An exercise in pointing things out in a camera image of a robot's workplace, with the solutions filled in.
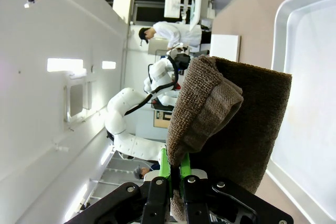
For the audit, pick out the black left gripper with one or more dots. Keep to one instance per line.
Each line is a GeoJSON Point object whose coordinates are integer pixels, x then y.
{"type": "Point", "coordinates": [183, 62]}

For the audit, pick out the rectangular ceiling light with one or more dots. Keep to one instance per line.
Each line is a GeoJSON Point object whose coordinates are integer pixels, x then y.
{"type": "Point", "coordinates": [65, 65]}
{"type": "Point", "coordinates": [109, 65]}

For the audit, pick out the white box-shaped equipment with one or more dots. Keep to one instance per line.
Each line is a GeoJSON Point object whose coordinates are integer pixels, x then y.
{"type": "Point", "coordinates": [172, 5]}

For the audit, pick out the ceiling air vent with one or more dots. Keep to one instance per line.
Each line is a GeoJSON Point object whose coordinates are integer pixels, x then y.
{"type": "Point", "coordinates": [77, 102]}

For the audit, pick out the grey-haired seated person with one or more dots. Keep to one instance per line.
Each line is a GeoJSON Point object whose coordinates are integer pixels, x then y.
{"type": "Point", "coordinates": [141, 172]}

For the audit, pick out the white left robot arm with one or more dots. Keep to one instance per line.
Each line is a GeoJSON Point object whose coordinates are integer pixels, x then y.
{"type": "Point", "coordinates": [118, 108]}

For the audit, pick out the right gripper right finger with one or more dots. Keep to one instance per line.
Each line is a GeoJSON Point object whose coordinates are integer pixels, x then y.
{"type": "Point", "coordinates": [199, 203]}

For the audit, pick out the person in light jacket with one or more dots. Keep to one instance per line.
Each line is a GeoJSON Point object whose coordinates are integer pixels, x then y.
{"type": "Point", "coordinates": [178, 33]}

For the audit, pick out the brown towel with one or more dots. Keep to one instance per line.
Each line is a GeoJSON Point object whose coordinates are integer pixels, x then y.
{"type": "Point", "coordinates": [249, 129]}

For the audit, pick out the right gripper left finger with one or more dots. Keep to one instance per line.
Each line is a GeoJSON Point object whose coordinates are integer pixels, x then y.
{"type": "Point", "coordinates": [155, 197]}

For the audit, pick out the wood-framed poster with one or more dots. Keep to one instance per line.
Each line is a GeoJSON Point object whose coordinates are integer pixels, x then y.
{"type": "Point", "coordinates": [161, 119]}

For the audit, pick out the silver metal tray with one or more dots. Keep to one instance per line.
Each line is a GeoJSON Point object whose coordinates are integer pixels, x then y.
{"type": "Point", "coordinates": [309, 77]}

